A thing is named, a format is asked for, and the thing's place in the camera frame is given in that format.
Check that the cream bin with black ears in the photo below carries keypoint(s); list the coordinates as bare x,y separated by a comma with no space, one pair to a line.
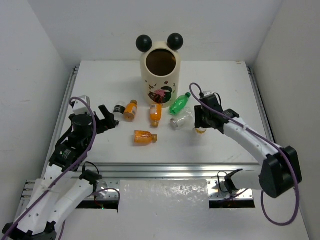
160,65

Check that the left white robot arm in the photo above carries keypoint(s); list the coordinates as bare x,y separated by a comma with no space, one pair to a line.
47,210

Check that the aluminium frame rail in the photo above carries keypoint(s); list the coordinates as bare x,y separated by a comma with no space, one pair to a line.
160,170

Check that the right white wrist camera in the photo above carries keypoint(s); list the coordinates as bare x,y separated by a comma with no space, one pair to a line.
208,93

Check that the orange bottle front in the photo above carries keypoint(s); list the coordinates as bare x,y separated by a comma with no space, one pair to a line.
144,137

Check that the green plastic bottle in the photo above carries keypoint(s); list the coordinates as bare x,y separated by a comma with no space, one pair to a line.
179,103

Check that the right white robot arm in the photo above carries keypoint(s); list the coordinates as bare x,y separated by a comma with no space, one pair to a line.
280,168

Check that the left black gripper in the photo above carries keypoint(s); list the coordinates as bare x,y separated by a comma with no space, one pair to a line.
103,121

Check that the clear crushed plastic bottle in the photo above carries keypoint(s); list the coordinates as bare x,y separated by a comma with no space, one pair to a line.
182,119

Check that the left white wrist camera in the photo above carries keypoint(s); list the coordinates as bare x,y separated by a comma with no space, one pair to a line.
78,107

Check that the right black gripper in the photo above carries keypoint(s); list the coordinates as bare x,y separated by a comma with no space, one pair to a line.
199,122

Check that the clear bottle with black label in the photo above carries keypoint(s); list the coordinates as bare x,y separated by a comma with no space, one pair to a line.
119,109

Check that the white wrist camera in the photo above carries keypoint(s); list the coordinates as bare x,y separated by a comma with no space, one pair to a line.
78,107
208,93

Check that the orange bottle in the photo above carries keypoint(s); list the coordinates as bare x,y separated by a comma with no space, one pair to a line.
144,137
130,111
155,115
200,130

